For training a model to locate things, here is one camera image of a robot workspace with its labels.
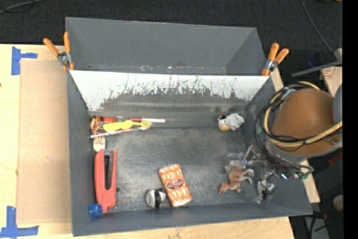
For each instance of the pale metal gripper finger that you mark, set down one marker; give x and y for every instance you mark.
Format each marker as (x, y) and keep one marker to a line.
(264, 191)
(237, 157)

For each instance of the brown toy horse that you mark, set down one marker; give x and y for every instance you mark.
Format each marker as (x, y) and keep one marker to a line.
(236, 177)

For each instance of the white toy sheep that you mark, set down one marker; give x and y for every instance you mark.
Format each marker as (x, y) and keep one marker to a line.
(230, 121)

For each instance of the grey metal bin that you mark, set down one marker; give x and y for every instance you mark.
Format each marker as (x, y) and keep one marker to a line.
(179, 148)

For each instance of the orange patterned packet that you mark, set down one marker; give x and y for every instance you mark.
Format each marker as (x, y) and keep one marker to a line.
(174, 184)

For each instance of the silver and black round object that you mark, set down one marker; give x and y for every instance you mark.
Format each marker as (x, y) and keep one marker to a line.
(153, 198)

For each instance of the red and white pen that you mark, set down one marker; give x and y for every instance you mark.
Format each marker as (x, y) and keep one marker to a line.
(151, 120)

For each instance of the yellow plastic spoon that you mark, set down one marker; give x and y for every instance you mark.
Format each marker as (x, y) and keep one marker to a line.
(123, 126)

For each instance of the red and white striped stick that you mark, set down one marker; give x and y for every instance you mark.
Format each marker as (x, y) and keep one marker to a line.
(112, 133)

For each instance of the orange-red flat piece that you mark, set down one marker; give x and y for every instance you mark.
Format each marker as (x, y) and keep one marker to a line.
(107, 119)

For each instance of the red plastic clamp tool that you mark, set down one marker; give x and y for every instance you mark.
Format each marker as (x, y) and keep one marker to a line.
(101, 184)

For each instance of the beige round wooden piece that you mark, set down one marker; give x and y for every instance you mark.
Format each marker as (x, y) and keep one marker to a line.
(99, 143)

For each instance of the small brown toy animal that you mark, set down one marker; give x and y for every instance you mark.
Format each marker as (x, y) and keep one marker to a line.
(95, 126)

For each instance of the blue round cap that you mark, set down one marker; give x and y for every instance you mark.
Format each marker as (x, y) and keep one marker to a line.
(95, 210)

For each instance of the brown cardboard board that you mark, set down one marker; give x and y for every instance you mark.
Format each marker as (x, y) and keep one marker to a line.
(42, 134)

